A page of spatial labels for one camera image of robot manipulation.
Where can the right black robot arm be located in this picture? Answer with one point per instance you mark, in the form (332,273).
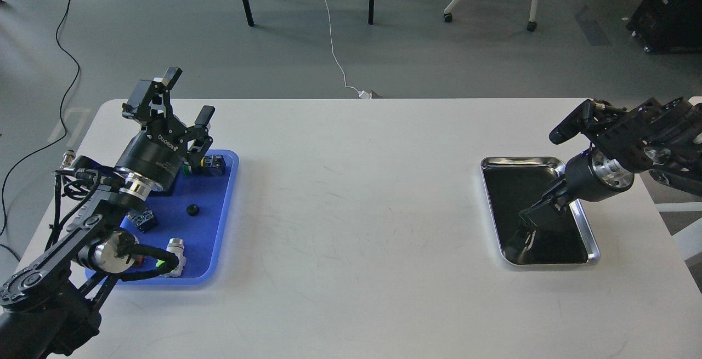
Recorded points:
(662,139)

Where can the black equipment case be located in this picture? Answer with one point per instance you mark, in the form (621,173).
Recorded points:
(667,26)

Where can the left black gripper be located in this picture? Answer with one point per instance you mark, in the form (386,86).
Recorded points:
(165,144)

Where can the silver metal tray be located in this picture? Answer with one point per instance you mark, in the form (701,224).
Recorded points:
(515,183)

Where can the white object at edge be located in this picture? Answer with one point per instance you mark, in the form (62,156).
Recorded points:
(689,239)

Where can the green silver push button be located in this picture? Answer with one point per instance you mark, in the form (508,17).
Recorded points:
(177,247)

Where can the yellow black switch part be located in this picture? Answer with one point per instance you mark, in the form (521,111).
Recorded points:
(210,165)

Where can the black blue contact block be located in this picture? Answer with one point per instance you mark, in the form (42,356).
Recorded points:
(144,221)

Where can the blue plastic tray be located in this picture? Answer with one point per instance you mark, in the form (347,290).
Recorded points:
(202,234)

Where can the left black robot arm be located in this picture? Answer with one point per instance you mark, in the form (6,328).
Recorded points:
(51,306)

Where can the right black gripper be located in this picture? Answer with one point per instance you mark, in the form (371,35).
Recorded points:
(589,176)

